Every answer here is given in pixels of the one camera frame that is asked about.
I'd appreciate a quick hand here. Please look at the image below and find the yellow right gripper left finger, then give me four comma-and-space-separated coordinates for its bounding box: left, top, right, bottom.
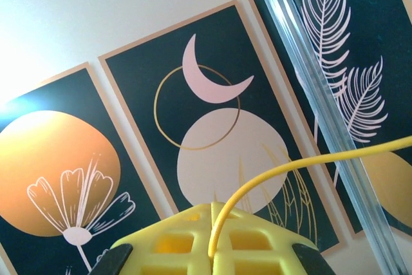
91, 202, 216, 275

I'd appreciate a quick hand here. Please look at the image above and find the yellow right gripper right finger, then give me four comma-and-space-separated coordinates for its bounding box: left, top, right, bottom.
211, 207, 334, 275

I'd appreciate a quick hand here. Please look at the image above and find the yellow cable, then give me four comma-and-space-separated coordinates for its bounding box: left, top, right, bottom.
207, 136, 412, 258

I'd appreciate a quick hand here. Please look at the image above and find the pink crescent moon wall poster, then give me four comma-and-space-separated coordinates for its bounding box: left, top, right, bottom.
97, 0, 341, 255

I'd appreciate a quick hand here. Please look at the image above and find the orange sun flower wall poster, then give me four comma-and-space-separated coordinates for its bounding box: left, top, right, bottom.
0, 61, 162, 275

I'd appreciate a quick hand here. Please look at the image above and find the two pink feathers wall poster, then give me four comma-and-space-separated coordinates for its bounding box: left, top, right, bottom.
246, 0, 412, 242

